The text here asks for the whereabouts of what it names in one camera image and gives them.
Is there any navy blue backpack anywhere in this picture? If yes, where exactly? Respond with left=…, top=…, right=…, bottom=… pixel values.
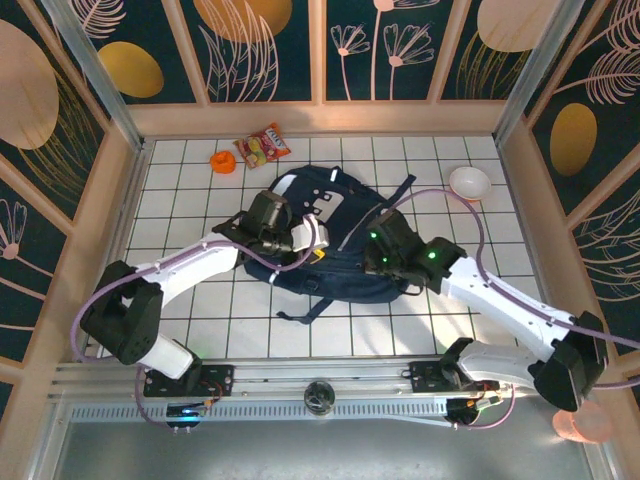
left=239, top=165, right=426, bottom=326

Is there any orange snack bag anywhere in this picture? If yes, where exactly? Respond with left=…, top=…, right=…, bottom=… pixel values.
left=232, top=122, right=292, bottom=171

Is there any small orange round object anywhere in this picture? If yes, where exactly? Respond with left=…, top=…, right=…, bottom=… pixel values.
left=208, top=151, right=238, bottom=175

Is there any orange bowl white inside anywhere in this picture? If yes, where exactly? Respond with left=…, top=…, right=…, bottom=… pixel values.
left=448, top=166, right=493, bottom=203

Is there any black round knob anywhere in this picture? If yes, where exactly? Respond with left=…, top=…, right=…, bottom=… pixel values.
left=303, top=380, right=335, bottom=415

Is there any grey metal shelf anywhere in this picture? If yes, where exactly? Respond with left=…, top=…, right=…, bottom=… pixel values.
left=49, top=419, right=606, bottom=480

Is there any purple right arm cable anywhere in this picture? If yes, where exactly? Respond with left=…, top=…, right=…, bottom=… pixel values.
left=384, top=188, right=640, bottom=432

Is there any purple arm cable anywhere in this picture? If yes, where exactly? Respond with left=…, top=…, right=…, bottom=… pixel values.
left=72, top=214, right=321, bottom=431
left=384, top=188, right=640, bottom=432

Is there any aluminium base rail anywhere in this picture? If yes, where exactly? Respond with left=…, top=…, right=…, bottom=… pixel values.
left=49, top=357, right=546, bottom=401

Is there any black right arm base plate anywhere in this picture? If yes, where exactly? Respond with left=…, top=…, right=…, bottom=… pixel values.
left=409, top=360, right=501, bottom=397

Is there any aluminium side rail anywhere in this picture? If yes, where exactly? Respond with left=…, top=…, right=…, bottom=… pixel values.
left=79, top=142, right=151, bottom=362

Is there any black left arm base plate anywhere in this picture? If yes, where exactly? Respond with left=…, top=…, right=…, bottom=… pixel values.
left=143, top=364, right=236, bottom=399

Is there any perforated metal cable duct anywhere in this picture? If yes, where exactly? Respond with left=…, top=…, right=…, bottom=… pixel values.
left=69, top=399, right=451, bottom=424

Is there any aluminium frame post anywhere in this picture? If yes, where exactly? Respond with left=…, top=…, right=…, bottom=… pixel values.
left=42, top=0, right=146, bottom=151
left=492, top=0, right=571, bottom=146

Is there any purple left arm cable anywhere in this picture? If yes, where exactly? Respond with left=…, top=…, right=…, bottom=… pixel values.
left=72, top=214, right=321, bottom=431

